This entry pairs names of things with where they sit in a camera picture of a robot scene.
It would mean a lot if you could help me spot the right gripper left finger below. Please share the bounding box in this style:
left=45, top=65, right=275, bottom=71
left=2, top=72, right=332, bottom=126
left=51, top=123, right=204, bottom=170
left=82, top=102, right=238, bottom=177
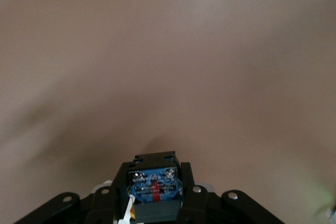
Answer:
left=15, top=163, right=132, bottom=224

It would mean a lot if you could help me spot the brown table mat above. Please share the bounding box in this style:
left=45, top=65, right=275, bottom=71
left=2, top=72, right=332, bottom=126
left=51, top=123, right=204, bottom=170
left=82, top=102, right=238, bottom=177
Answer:
left=0, top=0, right=336, bottom=224

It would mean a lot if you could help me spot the red push button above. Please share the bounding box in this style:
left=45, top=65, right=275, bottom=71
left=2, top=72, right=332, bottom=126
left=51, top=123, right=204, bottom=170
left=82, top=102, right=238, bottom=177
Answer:
left=127, top=151, right=184, bottom=223

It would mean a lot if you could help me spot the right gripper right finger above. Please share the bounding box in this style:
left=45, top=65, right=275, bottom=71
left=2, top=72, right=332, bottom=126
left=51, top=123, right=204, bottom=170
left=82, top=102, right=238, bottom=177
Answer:
left=178, top=162, right=279, bottom=224

